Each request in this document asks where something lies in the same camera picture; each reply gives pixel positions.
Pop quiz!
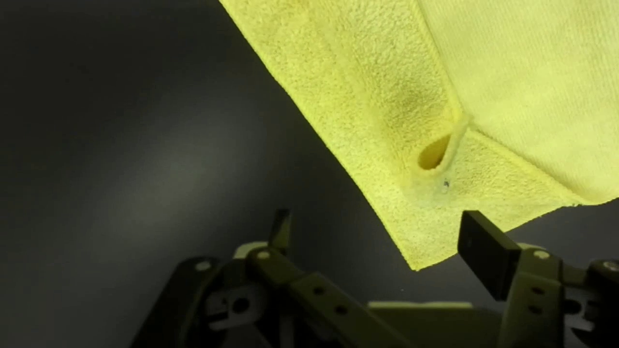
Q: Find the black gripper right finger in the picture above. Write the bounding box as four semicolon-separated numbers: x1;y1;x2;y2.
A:
456;208;619;348

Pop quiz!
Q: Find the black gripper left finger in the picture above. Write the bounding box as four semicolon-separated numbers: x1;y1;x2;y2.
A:
125;206;415;348

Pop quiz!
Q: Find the yellow towel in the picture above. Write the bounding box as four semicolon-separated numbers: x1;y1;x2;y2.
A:
216;0;619;272

